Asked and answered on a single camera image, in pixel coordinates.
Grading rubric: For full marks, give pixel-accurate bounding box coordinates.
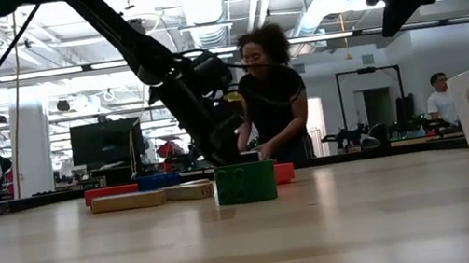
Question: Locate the black background robot rig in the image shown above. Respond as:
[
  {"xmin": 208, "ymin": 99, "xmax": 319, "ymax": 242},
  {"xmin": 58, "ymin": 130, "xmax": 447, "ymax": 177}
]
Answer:
[{"xmin": 318, "ymin": 110, "xmax": 430, "ymax": 157}]

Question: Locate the black gantry frame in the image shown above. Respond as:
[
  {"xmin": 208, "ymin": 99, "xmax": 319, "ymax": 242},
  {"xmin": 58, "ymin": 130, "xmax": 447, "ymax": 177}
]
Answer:
[{"xmin": 334, "ymin": 61, "xmax": 411, "ymax": 144}]

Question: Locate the person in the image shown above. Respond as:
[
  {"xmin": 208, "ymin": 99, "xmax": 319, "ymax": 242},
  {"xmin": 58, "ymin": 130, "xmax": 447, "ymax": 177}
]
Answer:
[
  {"xmin": 421, "ymin": 70, "xmax": 462, "ymax": 131},
  {"xmin": 218, "ymin": 20, "xmax": 318, "ymax": 173}
]

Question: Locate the light wooden plank block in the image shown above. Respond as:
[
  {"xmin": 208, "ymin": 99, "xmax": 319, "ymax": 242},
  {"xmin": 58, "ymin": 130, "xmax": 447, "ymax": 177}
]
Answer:
[
  {"xmin": 89, "ymin": 187, "xmax": 169, "ymax": 217},
  {"xmin": 160, "ymin": 177, "xmax": 216, "ymax": 206},
  {"xmin": 239, "ymin": 148, "xmax": 265, "ymax": 165}
]

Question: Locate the black monitor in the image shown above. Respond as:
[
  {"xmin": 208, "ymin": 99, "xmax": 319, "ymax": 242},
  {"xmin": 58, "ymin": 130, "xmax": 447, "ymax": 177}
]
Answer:
[{"xmin": 67, "ymin": 116, "xmax": 149, "ymax": 175}]

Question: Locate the white pillar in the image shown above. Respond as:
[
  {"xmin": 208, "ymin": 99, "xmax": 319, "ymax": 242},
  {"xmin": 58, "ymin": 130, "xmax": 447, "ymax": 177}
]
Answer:
[{"xmin": 1, "ymin": 92, "xmax": 61, "ymax": 200}]

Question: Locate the green toy brick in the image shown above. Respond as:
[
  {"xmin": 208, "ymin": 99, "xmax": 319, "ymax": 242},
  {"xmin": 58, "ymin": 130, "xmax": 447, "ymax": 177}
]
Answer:
[{"xmin": 212, "ymin": 158, "xmax": 280, "ymax": 210}]

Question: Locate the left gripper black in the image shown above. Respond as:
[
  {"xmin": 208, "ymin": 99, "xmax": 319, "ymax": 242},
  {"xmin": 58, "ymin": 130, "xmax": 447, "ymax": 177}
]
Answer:
[{"xmin": 134, "ymin": 39, "xmax": 253, "ymax": 177}]

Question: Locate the red rectangular block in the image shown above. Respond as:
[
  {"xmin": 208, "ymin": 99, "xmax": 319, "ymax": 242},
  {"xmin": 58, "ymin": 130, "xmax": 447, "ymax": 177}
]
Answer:
[
  {"xmin": 82, "ymin": 181, "xmax": 141, "ymax": 208},
  {"xmin": 272, "ymin": 161, "xmax": 297, "ymax": 187}
]

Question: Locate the red background object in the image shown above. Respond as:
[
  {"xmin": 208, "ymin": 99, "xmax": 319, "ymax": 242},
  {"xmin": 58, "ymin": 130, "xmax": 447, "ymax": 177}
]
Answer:
[{"xmin": 154, "ymin": 138, "xmax": 188, "ymax": 175}]

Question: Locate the blue toy brick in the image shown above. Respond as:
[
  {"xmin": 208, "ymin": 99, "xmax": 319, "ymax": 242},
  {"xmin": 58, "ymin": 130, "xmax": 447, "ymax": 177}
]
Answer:
[{"xmin": 136, "ymin": 171, "xmax": 183, "ymax": 194}]

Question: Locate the black aluminium table frame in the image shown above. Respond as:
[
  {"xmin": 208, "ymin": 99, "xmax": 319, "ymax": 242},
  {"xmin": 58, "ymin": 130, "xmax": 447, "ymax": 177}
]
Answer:
[{"xmin": 0, "ymin": 126, "xmax": 469, "ymax": 222}]

